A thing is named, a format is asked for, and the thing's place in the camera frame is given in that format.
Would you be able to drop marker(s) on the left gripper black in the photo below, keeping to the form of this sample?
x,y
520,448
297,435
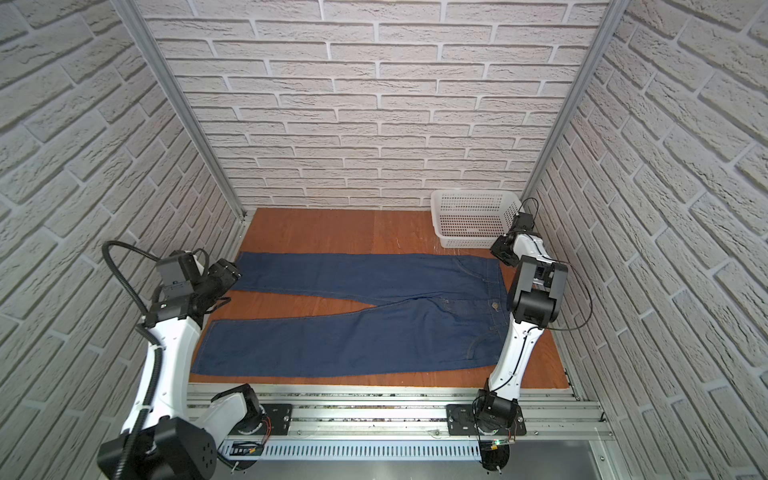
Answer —
x,y
227,269

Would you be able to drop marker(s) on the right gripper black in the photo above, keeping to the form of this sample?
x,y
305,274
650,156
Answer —
x,y
496,249

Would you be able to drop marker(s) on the blue denim trousers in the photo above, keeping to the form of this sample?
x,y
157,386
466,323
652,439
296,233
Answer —
x,y
419,313

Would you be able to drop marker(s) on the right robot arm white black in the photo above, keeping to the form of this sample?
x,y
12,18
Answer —
x,y
533,302

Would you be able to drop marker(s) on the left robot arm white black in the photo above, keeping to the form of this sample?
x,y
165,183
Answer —
x,y
157,440

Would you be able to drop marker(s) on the white plastic laundry basket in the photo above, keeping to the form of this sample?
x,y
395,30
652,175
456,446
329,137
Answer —
x,y
472,219

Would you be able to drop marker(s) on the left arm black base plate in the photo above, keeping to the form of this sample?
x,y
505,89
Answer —
x,y
276,415

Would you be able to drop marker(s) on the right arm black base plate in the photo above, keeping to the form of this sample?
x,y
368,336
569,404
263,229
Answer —
x,y
465,420

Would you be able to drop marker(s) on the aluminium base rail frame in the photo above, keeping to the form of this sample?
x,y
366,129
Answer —
x,y
409,423

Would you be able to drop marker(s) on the left aluminium corner post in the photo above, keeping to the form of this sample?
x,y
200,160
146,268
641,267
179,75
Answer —
x,y
137,27

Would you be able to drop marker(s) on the aluminium corner post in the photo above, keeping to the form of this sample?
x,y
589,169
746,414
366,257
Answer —
x,y
137,27
594,54

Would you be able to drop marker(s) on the right aluminium corner post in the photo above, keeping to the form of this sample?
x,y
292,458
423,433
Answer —
x,y
594,54

